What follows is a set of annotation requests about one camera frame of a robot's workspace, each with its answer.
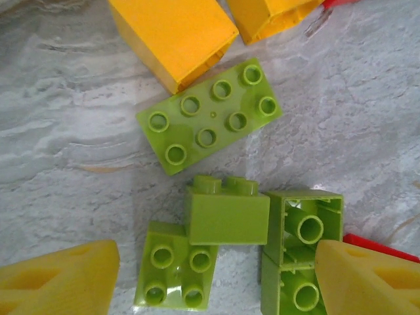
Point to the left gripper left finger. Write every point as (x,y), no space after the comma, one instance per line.
(49,282)

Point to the red lego brick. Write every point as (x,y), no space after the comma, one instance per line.
(338,2)
(377,247)

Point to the long lime green lego brick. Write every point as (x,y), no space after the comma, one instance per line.
(210,115)

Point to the square lime green lego brick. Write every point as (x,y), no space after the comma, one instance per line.
(303,223)
(174,265)
(226,220)

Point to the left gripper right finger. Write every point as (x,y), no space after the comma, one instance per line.
(367,282)

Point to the yellow lego brick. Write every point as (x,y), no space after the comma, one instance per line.
(275,19)
(177,36)

